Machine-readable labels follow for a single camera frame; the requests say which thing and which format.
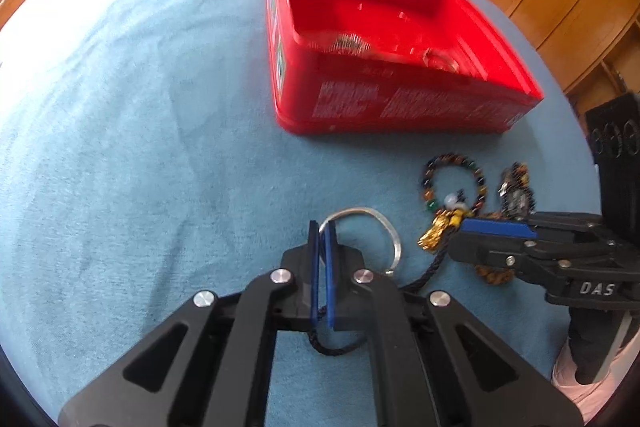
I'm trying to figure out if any open wooden shelf unit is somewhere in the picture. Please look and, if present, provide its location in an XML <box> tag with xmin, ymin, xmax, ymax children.
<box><xmin>570</xmin><ymin>22</ymin><xmax>640</xmax><ymax>108</ymax></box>

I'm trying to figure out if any gold pendant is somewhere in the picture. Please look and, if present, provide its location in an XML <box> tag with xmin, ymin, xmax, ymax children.
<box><xmin>306</xmin><ymin>207</ymin><xmax>466</xmax><ymax>358</ymax></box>

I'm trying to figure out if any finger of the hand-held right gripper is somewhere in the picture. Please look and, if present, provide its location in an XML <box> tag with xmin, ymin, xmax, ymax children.
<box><xmin>460</xmin><ymin>212</ymin><xmax>616</xmax><ymax>254</ymax></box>
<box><xmin>447</xmin><ymin>232</ymin><xmax>615</xmax><ymax>282</ymax></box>

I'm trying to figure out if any oval silver bangle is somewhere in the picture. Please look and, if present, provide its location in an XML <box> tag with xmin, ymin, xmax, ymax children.
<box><xmin>422</xmin><ymin>49</ymin><xmax>461</xmax><ymax>72</ymax></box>

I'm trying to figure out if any red tin box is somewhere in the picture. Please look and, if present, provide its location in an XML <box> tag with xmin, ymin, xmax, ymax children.
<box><xmin>265</xmin><ymin>0</ymin><xmax>545</xmax><ymax>136</ymax></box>

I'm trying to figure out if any dark beaded bracelet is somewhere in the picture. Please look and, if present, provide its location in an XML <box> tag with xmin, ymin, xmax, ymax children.
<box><xmin>500</xmin><ymin>184</ymin><xmax>536</xmax><ymax>220</ymax></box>

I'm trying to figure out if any round silver bangle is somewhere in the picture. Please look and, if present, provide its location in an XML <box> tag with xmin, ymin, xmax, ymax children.
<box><xmin>320</xmin><ymin>206</ymin><xmax>403</xmax><ymax>275</ymax></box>

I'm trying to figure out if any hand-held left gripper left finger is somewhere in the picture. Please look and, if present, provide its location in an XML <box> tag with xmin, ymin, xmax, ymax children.
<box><xmin>57</xmin><ymin>221</ymin><xmax>323</xmax><ymax>427</ymax></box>

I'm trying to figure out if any brown bead bracelet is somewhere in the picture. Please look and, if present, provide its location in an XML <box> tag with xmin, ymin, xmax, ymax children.
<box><xmin>475</xmin><ymin>264</ymin><xmax>516</xmax><ymax>285</ymax></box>

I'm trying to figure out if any multicolour bead bracelet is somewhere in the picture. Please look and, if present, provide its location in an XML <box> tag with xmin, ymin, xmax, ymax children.
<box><xmin>419</xmin><ymin>152</ymin><xmax>488</xmax><ymax>214</ymax></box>

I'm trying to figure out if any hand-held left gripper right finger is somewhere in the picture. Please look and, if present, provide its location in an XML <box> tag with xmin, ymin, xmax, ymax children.
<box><xmin>322</xmin><ymin>227</ymin><xmax>586</xmax><ymax>427</ymax></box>

